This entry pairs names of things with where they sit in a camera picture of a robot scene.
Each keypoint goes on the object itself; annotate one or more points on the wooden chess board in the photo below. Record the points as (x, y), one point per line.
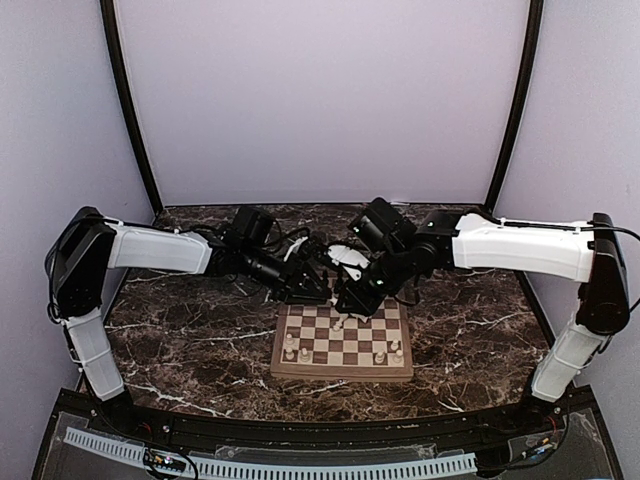
(342, 348)

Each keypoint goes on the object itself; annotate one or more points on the left black frame post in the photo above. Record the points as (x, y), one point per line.
(123, 89)

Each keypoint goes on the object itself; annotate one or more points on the black frame post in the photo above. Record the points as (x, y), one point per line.
(123, 89)
(518, 103)

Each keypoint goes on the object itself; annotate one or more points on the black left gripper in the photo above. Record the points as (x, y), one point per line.
(292, 288)

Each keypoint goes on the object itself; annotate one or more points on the right black frame post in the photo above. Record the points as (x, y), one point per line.
(518, 103)

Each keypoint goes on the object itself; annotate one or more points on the black front rail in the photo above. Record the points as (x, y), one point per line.
(449, 430)

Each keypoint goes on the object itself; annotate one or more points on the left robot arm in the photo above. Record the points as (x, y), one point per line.
(92, 245)

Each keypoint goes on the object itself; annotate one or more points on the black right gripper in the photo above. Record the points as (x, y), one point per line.
(365, 305)

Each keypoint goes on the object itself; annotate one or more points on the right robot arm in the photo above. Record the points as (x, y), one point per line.
(586, 252)

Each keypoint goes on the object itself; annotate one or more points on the white slotted cable duct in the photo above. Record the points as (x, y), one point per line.
(248, 463)

